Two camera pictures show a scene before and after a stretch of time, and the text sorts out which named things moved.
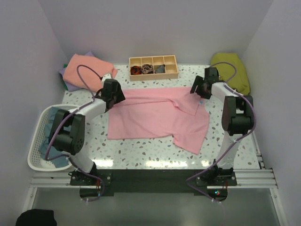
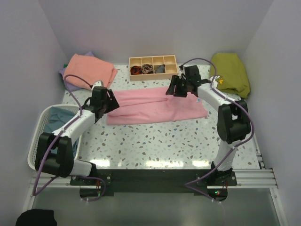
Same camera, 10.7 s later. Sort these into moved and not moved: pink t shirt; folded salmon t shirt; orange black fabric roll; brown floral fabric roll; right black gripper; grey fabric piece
Moved: right black gripper; pink t shirt
Not moved: brown floral fabric roll; folded salmon t shirt; orange black fabric roll; grey fabric piece
